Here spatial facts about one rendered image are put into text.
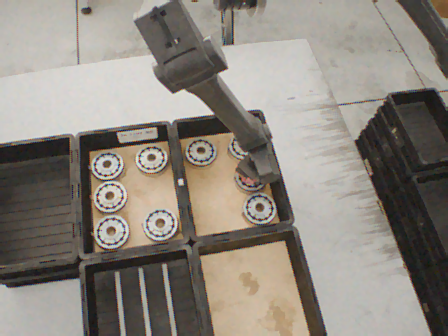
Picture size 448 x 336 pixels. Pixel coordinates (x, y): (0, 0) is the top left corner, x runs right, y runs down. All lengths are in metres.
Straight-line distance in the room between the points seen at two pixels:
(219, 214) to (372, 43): 2.26
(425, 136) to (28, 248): 1.78
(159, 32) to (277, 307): 0.80
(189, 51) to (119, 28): 2.29
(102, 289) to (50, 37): 2.16
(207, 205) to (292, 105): 0.62
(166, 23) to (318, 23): 2.55
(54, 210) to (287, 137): 0.88
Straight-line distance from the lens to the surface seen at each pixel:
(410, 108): 2.09
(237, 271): 1.10
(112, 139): 1.22
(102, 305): 1.11
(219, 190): 1.17
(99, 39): 2.82
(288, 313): 1.11
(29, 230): 1.23
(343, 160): 1.48
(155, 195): 1.17
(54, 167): 1.28
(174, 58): 0.60
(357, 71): 2.83
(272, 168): 0.95
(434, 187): 2.05
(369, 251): 1.38
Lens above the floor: 1.90
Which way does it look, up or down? 63 degrees down
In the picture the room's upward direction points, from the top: 10 degrees clockwise
